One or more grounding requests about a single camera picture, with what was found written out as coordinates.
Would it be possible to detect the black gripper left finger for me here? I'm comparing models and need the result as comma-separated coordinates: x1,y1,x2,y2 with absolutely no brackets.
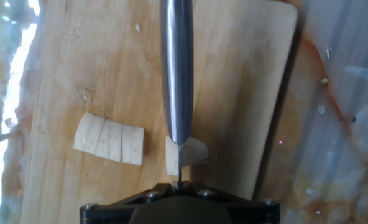
79,182,179,224

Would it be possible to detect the white radish slice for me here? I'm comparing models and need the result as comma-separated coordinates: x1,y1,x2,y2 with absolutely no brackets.
94,119,124,163
165,136,181,177
72,111,106,156
121,124,145,166

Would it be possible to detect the wooden cutting board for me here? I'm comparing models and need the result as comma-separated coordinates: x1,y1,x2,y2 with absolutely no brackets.
19,0,298,224

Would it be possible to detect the stained clear plastic sheet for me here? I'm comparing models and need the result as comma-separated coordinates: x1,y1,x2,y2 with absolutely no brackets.
0,0,368,224

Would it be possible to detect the steel kitchen knife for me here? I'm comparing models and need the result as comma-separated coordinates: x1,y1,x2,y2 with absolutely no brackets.
159,0,195,191

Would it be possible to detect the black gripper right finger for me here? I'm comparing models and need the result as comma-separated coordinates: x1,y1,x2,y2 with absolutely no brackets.
183,182,281,224

